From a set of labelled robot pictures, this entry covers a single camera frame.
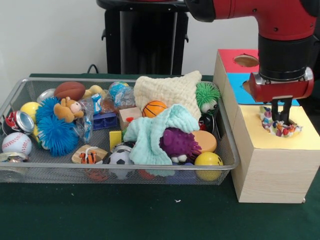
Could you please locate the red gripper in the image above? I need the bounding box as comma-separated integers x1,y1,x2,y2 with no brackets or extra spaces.
248,72,315,123

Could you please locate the polka dot patterned cloth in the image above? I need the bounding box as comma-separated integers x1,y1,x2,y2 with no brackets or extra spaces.
258,106,303,138

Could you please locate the cream knitted cloth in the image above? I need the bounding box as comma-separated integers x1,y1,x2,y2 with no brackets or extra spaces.
133,70,203,121

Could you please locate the mint green knitted cloth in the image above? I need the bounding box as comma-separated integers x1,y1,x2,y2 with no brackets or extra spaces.
123,104,201,176

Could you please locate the wooden box with three holes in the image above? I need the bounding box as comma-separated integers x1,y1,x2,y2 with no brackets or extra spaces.
213,48,320,204

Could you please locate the clear mesh bin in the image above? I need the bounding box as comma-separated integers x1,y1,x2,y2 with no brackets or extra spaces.
0,77,240,186

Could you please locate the black panel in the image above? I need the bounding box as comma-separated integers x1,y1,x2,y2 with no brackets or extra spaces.
311,32,320,87

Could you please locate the green spiky ball toy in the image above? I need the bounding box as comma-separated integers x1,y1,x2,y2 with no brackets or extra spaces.
195,82,222,115

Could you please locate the yellow smiley ball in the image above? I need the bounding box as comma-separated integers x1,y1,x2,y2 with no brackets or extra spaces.
194,151,224,181

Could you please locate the purple spiky toy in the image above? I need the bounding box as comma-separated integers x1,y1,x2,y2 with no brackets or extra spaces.
159,127,203,163

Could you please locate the small orange basketball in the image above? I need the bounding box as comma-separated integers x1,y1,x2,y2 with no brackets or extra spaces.
142,100,168,118

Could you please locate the small soccer ball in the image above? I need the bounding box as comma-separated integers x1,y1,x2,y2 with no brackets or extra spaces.
107,149,135,180

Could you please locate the blue spiky ball toy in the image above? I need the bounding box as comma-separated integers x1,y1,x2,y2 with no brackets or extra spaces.
34,96,80,157

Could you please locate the small baseball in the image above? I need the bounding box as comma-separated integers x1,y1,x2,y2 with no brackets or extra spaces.
1,132,33,154

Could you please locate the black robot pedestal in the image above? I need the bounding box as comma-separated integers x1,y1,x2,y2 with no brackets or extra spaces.
96,0,190,75

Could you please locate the black cable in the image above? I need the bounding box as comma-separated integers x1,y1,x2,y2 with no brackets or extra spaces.
86,64,100,75

